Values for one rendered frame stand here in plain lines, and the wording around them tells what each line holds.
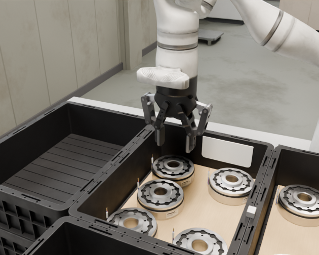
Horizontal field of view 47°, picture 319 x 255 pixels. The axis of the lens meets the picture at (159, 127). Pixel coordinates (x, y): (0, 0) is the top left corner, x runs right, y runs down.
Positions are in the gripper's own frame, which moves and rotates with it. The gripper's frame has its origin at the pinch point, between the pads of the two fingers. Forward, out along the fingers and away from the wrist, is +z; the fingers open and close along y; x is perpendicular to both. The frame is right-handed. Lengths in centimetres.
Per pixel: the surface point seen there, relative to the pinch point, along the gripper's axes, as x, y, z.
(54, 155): -6.6, 38.0, 17.5
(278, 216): -7.3, -21.3, 17.2
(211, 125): -65, 11, 30
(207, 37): -415, 127, 90
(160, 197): 1.9, 2.3, 13.5
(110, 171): 5.7, 11.8, 7.3
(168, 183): -4.3, 3.1, 14.3
